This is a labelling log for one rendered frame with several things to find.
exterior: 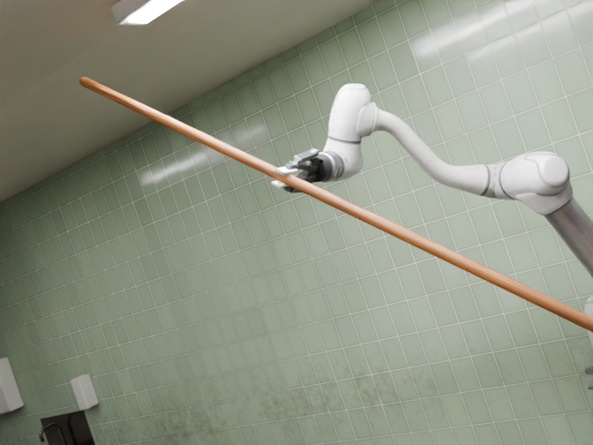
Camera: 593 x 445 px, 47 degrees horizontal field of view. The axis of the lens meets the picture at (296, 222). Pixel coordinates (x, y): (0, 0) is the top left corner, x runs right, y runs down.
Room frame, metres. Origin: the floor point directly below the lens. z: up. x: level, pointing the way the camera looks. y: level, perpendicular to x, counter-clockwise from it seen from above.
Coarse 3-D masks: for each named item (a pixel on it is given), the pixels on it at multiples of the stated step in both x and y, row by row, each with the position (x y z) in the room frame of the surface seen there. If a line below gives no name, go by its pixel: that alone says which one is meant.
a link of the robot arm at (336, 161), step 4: (324, 152) 1.96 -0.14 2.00; (328, 152) 1.97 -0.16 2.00; (332, 152) 1.98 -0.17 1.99; (328, 156) 1.95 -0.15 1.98; (332, 156) 1.95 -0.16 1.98; (336, 156) 1.97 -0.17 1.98; (340, 156) 1.98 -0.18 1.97; (332, 160) 1.94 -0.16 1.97; (336, 160) 1.95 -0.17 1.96; (340, 160) 1.97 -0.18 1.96; (332, 164) 1.94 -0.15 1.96; (336, 164) 1.95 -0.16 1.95; (340, 164) 1.97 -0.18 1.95; (332, 168) 1.95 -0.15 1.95; (336, 168) 1.95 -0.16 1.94; (340, 168) 1.97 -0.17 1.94; (332, 172) 1.95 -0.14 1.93; (336, 172) 1.96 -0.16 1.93; (340, 172) 1.98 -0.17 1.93; (332, 176) 1.95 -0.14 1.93; (336, 176) 1.97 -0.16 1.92; (340, 176) 1.99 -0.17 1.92; (324, 180) 1.97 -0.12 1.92; (328, 180) 1.96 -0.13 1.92; (332, 180) 1.98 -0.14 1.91
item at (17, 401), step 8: (0, 360) 4.59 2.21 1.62; (8, 360) 4.64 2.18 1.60; (0, 368) 4.57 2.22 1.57; (8, 368) 4.62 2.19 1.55; (0, 376) 4.56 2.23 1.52; (8, 376) 4.60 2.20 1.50; (0, 384) 4.56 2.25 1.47; (8, 384) 4.59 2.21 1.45; (16, 384) 4.63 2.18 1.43; (0, 392) 4.57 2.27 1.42; (8, 392) 4.57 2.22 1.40; (16, 392) 4.62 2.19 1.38; (0, 400) 4.59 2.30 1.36; (8, 400) 4.56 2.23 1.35; (16, 400) 4.60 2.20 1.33; (0, 408) 4.61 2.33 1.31; (8, 408) 4.56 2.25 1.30; (16, 408) 4.59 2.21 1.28
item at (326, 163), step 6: (318, 156) 1.92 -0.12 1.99; (324, 156) 1.94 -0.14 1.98; (306, 162) 1.88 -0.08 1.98; (312, 162) 1.88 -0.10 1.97; (318, 162) 1.90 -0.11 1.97; (324, 162) 1.91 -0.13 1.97; (330, 162) 1.94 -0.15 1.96; (324, 168) 1.91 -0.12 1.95; (330, 168) 1.93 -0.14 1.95; (306, 174) 1.88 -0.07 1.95; (312, 174) 1.90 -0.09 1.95; (318, 174) 1.93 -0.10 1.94; (324, 174) 1.92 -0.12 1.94; (330, 174) 1.94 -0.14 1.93; (312, 180) 1.92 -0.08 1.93; (318, 180) 1.94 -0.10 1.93
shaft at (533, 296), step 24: (120, 96) 2.03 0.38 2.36; (168, 120) 1.95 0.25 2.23; (216, 144) 1.87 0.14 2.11; (264, 168) 1.80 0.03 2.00; (312, 192) 1.73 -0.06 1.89; (360, 216) 1.67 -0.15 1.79; (408, 240) 1.62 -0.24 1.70; (456, 264) 1.57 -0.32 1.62; (480, 264) 1.55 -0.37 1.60; (504, 288) 1.52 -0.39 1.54; (528, 288) 1.50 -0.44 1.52; (552, 312) 1.47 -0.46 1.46; (576, 312) 1.45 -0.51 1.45
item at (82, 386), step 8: (80, 376) 4.20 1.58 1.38; (88, 376) 4.22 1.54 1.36; (72, 384) 4.19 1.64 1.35; (80, 384) 4.16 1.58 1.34; (88, 384) 4.20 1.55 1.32; (80, 392) 4.16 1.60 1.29; (88, 392) 4.18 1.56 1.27; (80, 400) 4.18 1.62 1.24; (88, 400) 4.17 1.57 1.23; (96, 400) 4.21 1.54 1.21; (80, 408) 4.19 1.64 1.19; (88, 408) 4.16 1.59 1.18
